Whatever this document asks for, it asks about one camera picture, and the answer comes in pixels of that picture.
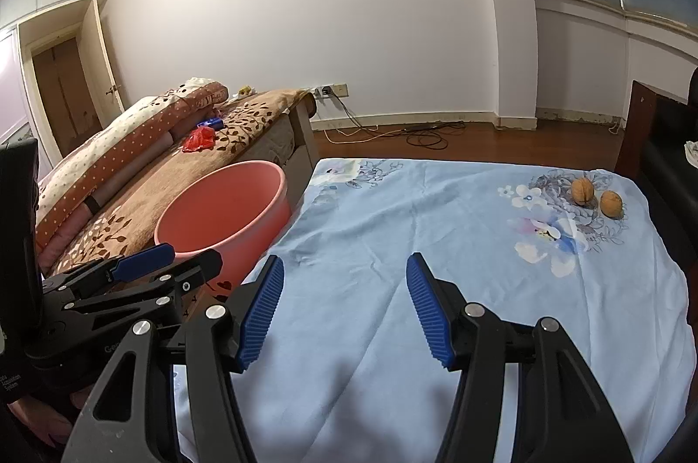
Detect person's left hand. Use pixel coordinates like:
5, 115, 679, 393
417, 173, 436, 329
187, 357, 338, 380
8, 384, 95, 449

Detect red snack packet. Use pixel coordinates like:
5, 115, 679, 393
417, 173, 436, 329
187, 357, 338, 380
182, 126, 215, 152

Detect wooden door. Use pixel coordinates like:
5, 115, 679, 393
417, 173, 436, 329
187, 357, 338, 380
16, 0, 123, 164

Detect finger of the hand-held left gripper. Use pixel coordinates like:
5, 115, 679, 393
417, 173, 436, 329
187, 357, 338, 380
41, 243, 176, 301
71, 249, 224, 319

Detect wooden bed frame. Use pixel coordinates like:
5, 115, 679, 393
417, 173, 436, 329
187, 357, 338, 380
278, 95, 320, 208

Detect polka dot quilt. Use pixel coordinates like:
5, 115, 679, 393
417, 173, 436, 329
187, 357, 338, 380
35, 80, 229, 251

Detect tangled floor cables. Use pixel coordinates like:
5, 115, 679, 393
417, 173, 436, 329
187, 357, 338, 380
316, 95, 467, 150

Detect brown patterned sofa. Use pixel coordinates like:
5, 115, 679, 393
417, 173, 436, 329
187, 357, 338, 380
51, 88, 317, 279

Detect wall power socket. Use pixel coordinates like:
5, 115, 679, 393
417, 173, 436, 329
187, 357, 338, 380
311, 83, 350, 100

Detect black leather armchair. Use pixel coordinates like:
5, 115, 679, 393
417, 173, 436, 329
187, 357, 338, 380
616, 68, 698, 202

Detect light blue floral tablecloth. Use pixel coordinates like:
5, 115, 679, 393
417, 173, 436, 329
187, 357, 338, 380
174, 158, 689, 463

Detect brown walnut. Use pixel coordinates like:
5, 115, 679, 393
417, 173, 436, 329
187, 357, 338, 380
600, 191, 623, 220
571, 177, 595, 207

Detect pink plastic bucket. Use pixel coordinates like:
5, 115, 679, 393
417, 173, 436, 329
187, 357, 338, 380
154, 160, 289, 286

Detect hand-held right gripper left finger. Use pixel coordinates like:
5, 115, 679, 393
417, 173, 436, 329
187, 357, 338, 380
61, 255, 285, 463

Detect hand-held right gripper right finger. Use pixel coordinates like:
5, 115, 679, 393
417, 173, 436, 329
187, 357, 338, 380
406, 252, 636, 463

